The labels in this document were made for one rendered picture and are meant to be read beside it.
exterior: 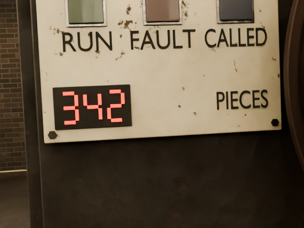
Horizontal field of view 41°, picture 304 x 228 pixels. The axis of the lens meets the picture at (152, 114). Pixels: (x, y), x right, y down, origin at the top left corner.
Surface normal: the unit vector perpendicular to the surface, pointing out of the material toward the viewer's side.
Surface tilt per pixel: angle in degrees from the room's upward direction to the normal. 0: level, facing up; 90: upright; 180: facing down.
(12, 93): 90
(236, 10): 90
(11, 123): 90
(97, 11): 90
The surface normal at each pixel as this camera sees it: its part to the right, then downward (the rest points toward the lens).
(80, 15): 0.13, 0.04
